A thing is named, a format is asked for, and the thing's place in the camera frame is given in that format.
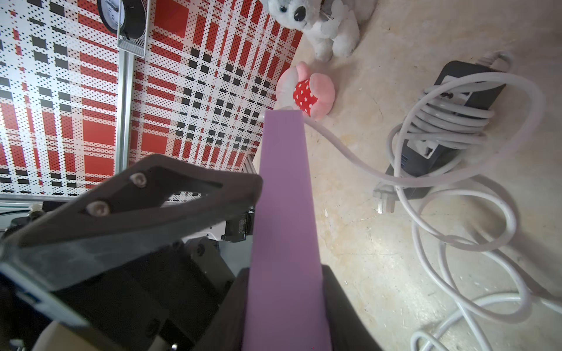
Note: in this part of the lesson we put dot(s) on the black alarm clock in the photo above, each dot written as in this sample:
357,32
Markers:
124,17

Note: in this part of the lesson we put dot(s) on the pink strawberry plush toy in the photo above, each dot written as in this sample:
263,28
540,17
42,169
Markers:
299,88

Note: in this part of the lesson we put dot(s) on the purple power strip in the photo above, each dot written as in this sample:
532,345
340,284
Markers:
285,304

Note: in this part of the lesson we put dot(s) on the grey husky plush toy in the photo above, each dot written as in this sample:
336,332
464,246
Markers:
331,27

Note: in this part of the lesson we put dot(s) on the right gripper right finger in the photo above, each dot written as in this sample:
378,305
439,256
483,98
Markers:
347,331

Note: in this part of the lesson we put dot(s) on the black power strip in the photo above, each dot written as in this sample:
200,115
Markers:
459,113

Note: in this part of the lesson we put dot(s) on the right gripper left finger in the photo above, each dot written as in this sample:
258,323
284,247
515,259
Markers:
226,330

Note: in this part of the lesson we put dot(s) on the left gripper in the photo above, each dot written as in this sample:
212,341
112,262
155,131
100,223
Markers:
123,265

